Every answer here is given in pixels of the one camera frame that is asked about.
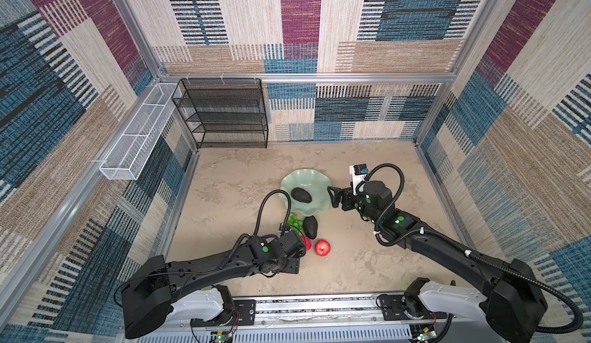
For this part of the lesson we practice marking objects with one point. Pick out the aluminium horizontal frame bar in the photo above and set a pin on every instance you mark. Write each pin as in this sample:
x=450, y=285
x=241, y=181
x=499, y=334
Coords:
x=324, y=78

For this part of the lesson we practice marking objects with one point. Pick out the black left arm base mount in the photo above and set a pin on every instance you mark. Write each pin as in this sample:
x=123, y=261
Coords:
x=239, y=312

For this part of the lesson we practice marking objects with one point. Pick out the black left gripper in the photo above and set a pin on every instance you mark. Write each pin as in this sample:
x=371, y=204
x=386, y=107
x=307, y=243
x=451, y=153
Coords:
x=294, y=264

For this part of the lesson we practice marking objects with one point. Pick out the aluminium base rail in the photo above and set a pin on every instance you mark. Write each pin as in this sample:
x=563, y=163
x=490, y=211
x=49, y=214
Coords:
x=312, y=318

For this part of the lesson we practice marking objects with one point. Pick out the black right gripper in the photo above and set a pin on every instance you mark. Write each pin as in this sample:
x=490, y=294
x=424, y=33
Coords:
x=346, y=194

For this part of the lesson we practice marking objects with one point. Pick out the white wire mesh basket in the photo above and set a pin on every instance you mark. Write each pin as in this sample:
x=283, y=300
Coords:
x=126, y=160

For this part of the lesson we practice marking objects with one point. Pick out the light green wavy fruit bowl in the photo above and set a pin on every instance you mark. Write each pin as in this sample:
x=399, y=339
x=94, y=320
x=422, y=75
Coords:
x=315, y=184

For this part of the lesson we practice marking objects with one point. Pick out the dark avocado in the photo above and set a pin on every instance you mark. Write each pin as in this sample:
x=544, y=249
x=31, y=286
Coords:
x=301, y=195
x=310, y=227

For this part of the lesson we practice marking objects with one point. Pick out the black wire shelf rack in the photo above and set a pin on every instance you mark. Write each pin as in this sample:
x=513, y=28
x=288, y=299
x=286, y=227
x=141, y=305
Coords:
x=223, y=112

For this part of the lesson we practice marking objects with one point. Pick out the green grape bunch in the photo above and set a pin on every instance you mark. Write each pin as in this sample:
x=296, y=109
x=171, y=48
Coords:
x=295, y=224

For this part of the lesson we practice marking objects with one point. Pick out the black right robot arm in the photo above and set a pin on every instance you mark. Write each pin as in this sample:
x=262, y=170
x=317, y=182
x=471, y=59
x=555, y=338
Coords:
x=513, y=307

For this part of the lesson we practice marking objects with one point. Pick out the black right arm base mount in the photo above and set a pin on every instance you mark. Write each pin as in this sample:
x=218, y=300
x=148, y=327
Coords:
x=397, y=307

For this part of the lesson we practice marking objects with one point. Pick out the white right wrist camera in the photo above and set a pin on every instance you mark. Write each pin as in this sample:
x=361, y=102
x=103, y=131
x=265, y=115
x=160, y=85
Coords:
x=358, y=173

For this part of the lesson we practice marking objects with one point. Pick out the red apple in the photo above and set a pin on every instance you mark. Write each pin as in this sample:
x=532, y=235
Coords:
x=322, y=248
x=307, y=243

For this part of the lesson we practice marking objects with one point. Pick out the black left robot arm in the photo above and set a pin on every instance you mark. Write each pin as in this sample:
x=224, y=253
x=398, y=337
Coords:
x=147, y=297

